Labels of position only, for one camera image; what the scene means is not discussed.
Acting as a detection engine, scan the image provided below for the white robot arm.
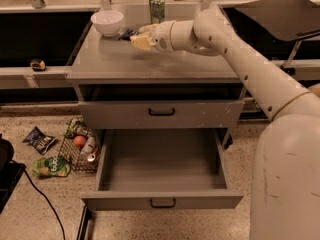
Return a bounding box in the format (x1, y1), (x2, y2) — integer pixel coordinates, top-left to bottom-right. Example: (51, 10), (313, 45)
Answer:
(131, 7), (320, 240)

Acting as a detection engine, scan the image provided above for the green soda can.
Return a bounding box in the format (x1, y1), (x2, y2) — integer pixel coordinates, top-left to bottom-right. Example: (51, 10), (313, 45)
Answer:
(149, 0), (165, 24)

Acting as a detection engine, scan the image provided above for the closed grey upper drawer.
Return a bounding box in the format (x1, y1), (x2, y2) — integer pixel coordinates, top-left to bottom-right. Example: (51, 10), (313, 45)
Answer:
(78, 100), (244, 129)

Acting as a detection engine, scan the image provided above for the wire basket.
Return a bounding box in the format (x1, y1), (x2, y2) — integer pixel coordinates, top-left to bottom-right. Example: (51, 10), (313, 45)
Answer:
(59, 117), (99, 173)

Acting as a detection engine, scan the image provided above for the black power cable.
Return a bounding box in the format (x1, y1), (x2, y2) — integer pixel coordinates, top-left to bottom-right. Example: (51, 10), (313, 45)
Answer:
(9, 159), (67, 240)

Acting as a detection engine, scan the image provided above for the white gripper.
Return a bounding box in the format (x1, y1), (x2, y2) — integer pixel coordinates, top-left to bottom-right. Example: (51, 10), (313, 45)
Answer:
(130, 21), (174, 52)

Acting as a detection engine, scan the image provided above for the black bag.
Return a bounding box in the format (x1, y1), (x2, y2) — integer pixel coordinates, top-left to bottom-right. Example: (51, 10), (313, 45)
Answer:
(0, 135), (26, 214)

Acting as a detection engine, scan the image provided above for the grey drawer cabinet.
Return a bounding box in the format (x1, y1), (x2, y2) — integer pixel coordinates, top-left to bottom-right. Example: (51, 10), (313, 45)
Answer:
(65, 2), (256, 213)

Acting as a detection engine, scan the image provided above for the blue chip bag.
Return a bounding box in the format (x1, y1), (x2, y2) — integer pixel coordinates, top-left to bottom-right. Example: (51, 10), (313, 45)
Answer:
(23, 126), (56, 155)

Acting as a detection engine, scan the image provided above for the white bowl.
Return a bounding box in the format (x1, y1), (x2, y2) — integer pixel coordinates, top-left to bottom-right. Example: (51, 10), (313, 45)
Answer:
(91, 10), (124, 37)

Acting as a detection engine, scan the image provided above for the blue rxbar blueberry bar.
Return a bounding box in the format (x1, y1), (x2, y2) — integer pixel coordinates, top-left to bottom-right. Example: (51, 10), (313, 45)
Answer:
(119, 29), (138, 41)

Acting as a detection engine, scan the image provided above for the orange fruit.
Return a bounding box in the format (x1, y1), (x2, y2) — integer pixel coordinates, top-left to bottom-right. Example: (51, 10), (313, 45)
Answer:
(73, 135), (87, 148)

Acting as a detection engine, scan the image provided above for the green snack bag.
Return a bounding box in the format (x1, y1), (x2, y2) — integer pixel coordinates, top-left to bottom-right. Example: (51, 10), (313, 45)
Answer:
(32, 155), (71, 177)

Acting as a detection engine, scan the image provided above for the open grey middle drawer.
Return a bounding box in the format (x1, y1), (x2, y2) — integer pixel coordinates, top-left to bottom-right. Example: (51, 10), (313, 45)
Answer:
(82, 129), (243, 211)

